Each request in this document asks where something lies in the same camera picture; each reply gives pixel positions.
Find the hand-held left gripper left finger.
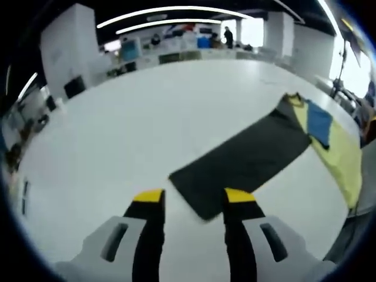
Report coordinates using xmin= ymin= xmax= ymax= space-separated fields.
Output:
xmin=54 ymin=189 xmax=167 ymax=282

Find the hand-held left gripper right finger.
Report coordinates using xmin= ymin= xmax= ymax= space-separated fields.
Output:
xmin=223 ymin=187 xmax=338 ymax=282

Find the yellow blue grey garment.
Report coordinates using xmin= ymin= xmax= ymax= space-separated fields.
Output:
xmin=168 ymin=92 xmax=362 ymax=223

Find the black cabinet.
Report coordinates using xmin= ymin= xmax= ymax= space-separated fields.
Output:
xmin=63 ymin=75 xmax=86 ymax=99

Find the row of white cabinets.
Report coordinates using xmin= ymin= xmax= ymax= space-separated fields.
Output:
xmin=105 ymin=48 xmax=278 ymax=78

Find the light blue screen box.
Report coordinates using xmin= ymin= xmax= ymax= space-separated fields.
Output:
xmin=121 ymin=39 xmax=139 ymax=61

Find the straight ceiling light bar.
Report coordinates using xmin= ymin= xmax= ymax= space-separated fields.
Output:
xmin=18 ymin=72 xmax=38 ymax=99
xmin=5 ymin=64 xmax=12 ymax=95

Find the black tripod stand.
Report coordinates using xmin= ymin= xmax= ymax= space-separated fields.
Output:
xmin=330 ymin=38 xmax=358 ymax=102

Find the white square pillar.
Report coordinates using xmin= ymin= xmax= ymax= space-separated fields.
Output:
xmin=39 ymin=2 xmax=102 ymax=100
xmin=264 ymin=11 xmax=294 ymax=61

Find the long curved ceiling light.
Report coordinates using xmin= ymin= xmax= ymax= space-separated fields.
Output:
xmin=96 ymin=5 xmax=256 ymax=29
xmin=115 ymin=18 xmax=224 ymax=35

